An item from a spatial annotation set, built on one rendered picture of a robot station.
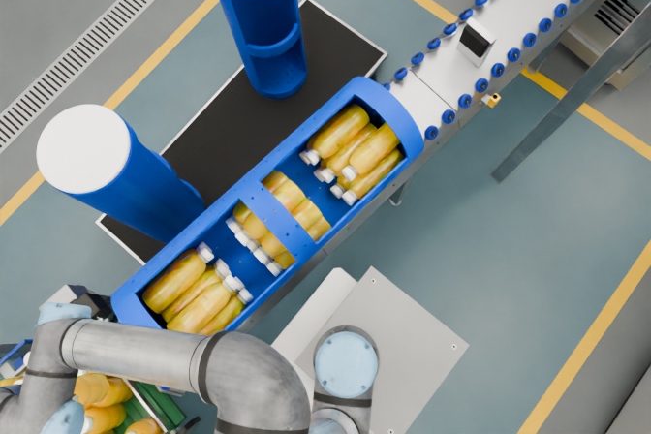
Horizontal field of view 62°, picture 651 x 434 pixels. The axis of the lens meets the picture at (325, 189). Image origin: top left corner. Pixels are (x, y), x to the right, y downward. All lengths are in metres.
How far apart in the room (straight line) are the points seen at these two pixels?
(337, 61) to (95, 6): 1.38
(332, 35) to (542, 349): 1.75
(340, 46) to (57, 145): 1.47
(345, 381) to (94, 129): 1.08
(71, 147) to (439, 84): 1.14
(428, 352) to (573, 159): 1.76
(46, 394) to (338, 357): 0.49
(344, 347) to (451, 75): 1.04
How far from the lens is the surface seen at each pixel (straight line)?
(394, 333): 1.30
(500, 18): 1.96
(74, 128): 1.79
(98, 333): 0.88
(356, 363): 1.07
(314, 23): 2.80
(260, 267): 1.59
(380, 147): 1.46
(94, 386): 1.41
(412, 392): 1.31
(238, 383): 0.69
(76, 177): 1.73
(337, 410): 1.07
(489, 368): 2.61
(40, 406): 0.96
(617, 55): 1.67
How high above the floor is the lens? 2.52
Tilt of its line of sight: 75 degrees down
